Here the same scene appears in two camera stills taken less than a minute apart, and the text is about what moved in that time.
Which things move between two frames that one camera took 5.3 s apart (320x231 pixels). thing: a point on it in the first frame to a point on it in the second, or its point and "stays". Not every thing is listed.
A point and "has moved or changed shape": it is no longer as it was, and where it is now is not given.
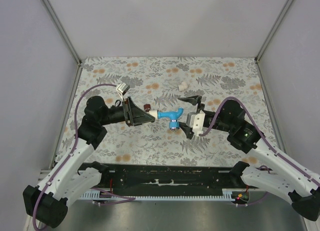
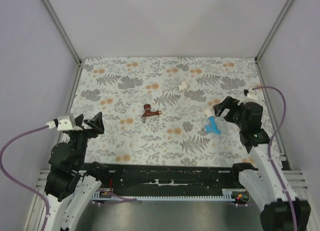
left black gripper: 134,115 to 97,122
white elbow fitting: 183,87 stays
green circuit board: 244,196 stays
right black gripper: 194,100 to 229,103
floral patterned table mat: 158,83 stays
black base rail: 167,179 stays
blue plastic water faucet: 174,117 has moved or changed shape
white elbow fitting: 153,113 has moved or changed shape
